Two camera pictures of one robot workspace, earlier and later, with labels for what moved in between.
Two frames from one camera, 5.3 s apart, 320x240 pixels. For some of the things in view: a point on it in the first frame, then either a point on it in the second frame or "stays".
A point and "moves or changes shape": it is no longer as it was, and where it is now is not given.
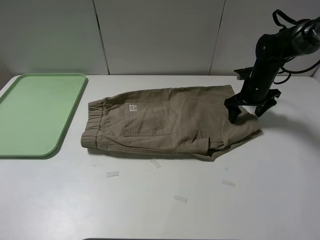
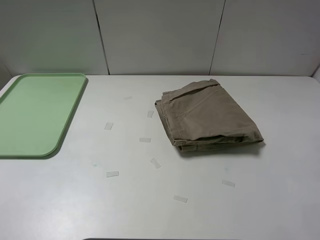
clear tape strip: (228, 182) stays
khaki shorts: (194, 121) moves or changes shape
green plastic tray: (35, 111) stays
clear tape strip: (155, 163) stays
